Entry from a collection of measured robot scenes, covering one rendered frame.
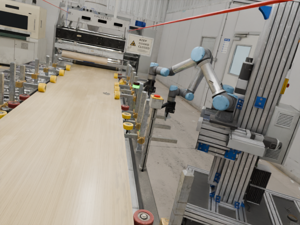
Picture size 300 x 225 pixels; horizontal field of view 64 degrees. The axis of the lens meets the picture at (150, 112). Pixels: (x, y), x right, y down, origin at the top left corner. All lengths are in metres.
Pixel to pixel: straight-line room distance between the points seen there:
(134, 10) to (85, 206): 10.31
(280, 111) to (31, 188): 1.84
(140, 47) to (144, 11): 6.66
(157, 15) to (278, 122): 9.48
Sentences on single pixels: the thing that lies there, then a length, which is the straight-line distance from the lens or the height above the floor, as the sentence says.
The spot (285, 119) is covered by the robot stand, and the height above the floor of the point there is 1.15.
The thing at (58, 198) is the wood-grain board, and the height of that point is 0.90.
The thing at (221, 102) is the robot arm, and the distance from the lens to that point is 1.88.
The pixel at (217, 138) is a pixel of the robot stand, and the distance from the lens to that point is 2.08.
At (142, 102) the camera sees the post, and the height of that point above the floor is 1.04.
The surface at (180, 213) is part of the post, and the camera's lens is 0.95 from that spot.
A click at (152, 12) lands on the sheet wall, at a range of 11.16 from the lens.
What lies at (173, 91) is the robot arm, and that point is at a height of 1.13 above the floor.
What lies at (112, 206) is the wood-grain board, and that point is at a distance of 1.02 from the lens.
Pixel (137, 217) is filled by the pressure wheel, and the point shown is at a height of 0.91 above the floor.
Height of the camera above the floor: 1.54
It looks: 16 degrees down
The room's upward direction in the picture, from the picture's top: 11 degrees clockwise
